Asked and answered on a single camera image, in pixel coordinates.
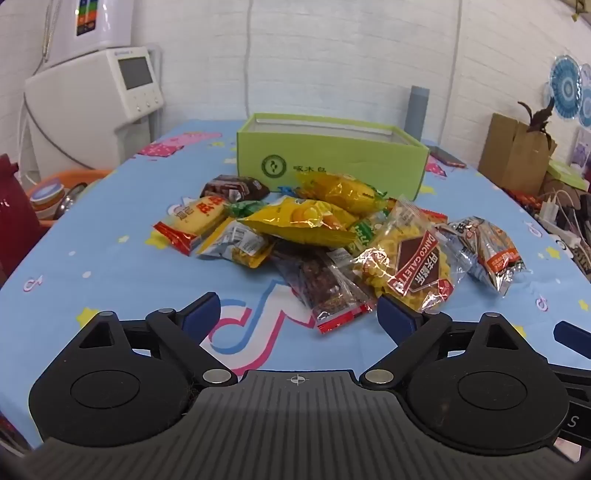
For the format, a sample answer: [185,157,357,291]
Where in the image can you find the stack of bowls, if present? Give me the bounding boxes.
[30,182,65,222]

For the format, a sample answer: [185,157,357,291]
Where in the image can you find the silver packet orange label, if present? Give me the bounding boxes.
[443,216,527,296]

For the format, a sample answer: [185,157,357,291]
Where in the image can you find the white power strip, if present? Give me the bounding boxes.
[538,194,580,245]

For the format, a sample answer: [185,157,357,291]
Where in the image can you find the yellow striped noodle snack packet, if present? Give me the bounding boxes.
[196,219,275,269]

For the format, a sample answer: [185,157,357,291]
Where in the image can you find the brown cardboard box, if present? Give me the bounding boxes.
[478,113,557,197]

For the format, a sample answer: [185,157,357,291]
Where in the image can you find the orange plastic basin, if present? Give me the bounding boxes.
[25,168,114,227]

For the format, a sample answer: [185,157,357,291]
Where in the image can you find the white machine with screen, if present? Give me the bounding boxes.
[24,45,166,176]

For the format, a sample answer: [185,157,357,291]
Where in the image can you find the red thermos jug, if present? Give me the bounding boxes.
[0,153,47,287]

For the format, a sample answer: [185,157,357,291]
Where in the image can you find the yellow round biscuit packet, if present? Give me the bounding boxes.
[353,196,455,315]

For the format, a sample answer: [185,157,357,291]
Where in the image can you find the blue paper fan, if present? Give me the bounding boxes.
[577,62,591,127]
[547,54,583,118]

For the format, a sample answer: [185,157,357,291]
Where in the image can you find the green white biscuit packet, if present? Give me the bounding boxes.
[351,217,389,252]

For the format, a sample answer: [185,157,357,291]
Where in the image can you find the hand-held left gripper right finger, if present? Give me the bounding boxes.
[360,295,527,388]

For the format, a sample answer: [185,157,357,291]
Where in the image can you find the green candy packet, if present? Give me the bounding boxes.
[226,199,271,219]

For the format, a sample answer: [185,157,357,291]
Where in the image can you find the green cardboard box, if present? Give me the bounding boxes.
[236,113,431,200]

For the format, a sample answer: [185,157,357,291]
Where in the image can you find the yellow cake packet red ends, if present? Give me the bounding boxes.
[152,195,232,256]

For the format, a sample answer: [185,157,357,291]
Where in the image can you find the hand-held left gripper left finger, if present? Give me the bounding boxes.
[78,292,238,386]

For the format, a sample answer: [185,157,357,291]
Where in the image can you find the dark dried plant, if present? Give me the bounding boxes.
[517,99,555,139]

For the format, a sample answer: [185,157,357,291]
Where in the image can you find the light green box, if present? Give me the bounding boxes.
[547,159,589,190]

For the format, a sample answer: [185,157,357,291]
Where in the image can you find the white wall water heater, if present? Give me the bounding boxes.
[44,0,134,70]

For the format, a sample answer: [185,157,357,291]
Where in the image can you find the dark brown chocolate packet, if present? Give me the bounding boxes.
[200,174,271,202]

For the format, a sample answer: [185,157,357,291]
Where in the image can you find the clear brown granola bar packet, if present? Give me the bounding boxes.
[272,244,377,334]

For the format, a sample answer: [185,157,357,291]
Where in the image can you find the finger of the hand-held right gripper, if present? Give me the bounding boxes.
[554,320,591,352]

